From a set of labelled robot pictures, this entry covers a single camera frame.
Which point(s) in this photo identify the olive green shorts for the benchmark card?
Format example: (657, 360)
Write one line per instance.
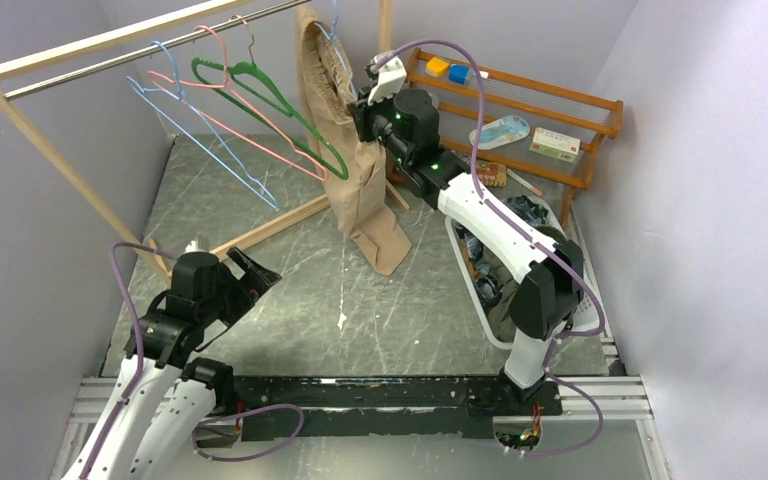
(502, 326)

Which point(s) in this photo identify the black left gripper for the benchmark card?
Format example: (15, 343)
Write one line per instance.
(247, 290)

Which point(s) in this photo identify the light blue wire hanger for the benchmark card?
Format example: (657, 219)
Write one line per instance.
(220, 150)

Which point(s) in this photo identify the white pen with red tip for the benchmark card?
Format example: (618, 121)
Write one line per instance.
(512, 174)

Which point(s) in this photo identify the dark leaf-print shorts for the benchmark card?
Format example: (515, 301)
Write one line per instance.
(483, 259)

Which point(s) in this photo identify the beige shorts with white stripe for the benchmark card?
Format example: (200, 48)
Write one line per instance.
(359, 201)

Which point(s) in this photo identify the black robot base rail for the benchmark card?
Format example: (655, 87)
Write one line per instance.
(468, 405)

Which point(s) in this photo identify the orange wooden shelf rack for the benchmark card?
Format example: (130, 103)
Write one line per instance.
(591, 119)

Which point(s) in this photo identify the yellow block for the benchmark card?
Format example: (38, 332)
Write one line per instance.
(437, 67)

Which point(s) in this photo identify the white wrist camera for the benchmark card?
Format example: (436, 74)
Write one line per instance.
(195, 245)
(388, 75)

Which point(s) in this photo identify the orange snack packet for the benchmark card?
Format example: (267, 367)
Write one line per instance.
(492, 174)

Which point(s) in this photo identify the white green box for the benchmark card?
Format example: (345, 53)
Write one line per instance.
(555, 145)

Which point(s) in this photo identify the blue block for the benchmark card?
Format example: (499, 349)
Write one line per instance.
(459, 74)

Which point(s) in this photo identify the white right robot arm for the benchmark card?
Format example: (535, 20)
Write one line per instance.
(548, 273)

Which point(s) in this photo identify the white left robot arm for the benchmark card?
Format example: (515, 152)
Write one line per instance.
(162, 391)

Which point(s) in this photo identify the wooden clothes rack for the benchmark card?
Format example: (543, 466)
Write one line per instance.
(120, 36)

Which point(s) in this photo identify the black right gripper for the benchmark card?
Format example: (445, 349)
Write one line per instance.
(362, 113)

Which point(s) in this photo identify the white plastic basket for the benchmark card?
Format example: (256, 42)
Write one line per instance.
(584, 316)

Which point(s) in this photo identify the green hanger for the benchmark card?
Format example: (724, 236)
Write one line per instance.
(247, 76)

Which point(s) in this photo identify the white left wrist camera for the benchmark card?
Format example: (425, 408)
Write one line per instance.
(195, 245)

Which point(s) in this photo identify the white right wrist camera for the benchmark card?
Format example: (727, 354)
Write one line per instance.
(388, 75)

